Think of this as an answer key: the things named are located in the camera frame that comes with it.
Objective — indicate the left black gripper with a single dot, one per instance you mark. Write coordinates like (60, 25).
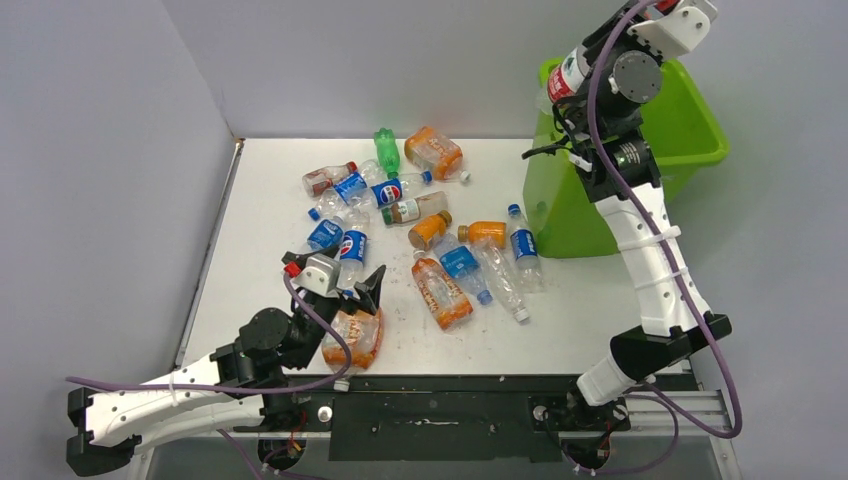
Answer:
(367, 292)

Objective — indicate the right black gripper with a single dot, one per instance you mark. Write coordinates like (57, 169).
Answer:
(624, 37)

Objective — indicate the red label water bottle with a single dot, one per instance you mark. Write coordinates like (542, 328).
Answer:
(561, 78)

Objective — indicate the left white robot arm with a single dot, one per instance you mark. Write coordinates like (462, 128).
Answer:
(252, 383)

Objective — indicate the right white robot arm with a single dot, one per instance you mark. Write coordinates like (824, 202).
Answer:
(621, 63)

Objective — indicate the pepsi bottle left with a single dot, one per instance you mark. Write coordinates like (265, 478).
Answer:
(353, 249)

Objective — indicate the blue label crushed bottle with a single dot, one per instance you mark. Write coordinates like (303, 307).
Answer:
(340, 198)

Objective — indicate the crushed red label bottle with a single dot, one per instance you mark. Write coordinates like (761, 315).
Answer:
(321, 179)

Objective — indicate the small orange juice bottle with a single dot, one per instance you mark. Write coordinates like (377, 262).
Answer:
(430, 230)

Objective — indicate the pepsi bottle blue cap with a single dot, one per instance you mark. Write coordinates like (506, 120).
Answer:
(397, 188)

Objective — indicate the light blue label bottle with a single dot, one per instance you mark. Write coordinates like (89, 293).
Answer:
(460, 264)

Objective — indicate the green soda bottle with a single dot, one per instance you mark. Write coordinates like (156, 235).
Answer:
(388, 154)

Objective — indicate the large orange tea bottle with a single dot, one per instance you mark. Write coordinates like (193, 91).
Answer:
(431, 150)

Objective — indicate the clear bottle white cap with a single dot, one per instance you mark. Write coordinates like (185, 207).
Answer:
(501, 279)

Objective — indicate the orange juice bottle lying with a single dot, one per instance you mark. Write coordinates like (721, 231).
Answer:
(483, 230)

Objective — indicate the blue label water bottle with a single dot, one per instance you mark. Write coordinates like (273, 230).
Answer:
(524, 249)

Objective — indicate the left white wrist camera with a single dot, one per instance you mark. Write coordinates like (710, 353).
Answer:
(319, 275)

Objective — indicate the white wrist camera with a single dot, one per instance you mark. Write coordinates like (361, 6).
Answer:
(677, 32)
(319, 275)

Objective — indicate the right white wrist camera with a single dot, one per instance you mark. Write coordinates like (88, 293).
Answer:
(677, 32)

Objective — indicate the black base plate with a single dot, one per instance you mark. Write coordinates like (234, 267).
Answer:
(440, 419)

